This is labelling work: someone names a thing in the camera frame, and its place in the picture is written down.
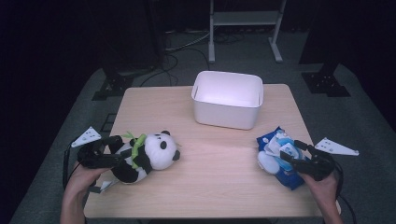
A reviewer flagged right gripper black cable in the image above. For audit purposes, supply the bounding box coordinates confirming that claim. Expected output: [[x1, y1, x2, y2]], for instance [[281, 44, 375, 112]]
[[332, 160, 358, 224]]

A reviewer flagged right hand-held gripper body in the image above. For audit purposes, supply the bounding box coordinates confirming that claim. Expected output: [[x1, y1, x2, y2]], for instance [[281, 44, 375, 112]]
[[292, 137, 360, 182]]

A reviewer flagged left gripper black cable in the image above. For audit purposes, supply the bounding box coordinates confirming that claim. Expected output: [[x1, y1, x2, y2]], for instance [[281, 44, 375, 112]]
[[62, 143, 79, 190]]

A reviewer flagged black floor cable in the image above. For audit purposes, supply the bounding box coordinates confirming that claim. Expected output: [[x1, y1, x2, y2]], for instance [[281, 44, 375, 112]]
[[139, 51, 180, 88]]

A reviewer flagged white plastic bin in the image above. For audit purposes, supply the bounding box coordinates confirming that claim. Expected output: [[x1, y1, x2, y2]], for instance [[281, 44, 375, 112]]
[[191, 70, 264, 131]]

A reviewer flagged black floor grid plate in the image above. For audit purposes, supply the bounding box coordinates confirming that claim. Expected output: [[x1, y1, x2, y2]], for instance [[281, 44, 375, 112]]
[[100, 113, 118, 133]]

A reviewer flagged blue wet wipes pack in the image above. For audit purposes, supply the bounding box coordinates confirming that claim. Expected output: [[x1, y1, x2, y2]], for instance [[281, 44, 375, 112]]
[[255, 125, 312, 191]]

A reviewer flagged white wet wipe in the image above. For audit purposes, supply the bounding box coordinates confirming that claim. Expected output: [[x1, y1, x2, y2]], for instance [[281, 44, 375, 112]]
[[266, 133, 289, 157]]

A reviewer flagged person's right hand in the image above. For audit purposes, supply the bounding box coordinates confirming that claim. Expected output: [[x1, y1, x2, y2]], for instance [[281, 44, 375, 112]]
[[300, 172, 340, 203]]

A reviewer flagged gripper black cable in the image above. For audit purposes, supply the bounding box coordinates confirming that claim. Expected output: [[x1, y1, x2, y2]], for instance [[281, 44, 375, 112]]
[[62, 143, 79, 190], [332, 160, 358, 224]]

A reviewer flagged person's left hand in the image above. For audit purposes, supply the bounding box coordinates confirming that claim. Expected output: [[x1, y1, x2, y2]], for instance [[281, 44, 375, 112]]
[[64, 163, 109, 200]]

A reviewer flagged grey floor cable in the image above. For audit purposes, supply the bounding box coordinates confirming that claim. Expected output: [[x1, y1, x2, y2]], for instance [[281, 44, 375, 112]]
[[164, 30, 211, 52]]

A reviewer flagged panda plush toy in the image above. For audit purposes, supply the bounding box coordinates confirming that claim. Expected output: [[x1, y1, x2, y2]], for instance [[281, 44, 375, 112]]
[[100, 130, 181, 192]]

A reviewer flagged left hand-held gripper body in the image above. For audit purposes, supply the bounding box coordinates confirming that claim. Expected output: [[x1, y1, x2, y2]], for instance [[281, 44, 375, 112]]
[[70, 125, 123, 171]]

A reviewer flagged black stand base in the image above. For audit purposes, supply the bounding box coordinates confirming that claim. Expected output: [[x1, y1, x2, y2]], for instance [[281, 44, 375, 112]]
[[301, 63, 351, 98], [92, 57, 138, 101]]

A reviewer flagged white metal stand frame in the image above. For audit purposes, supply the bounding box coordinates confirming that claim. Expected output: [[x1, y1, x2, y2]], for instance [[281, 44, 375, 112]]
[[207, 0, 288, 64]]

